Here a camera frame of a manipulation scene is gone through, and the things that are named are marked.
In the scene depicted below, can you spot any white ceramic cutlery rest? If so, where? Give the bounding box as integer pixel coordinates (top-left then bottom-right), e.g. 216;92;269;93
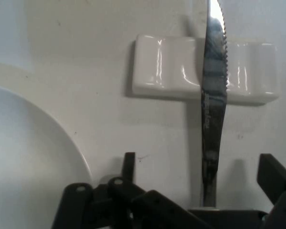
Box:
133;34;278;105

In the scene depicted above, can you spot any white round plate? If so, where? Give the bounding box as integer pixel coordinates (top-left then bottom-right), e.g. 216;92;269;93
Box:
0;84;94;229

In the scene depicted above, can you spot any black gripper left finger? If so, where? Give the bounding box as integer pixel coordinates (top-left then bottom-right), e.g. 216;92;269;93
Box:
51;152;215;229

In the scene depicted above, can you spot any serrated steel table knife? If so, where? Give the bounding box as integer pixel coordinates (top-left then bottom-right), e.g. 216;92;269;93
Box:
199;0;230;208

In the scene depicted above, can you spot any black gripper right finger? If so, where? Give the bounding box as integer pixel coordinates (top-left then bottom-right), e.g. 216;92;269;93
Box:
257;154;286;229

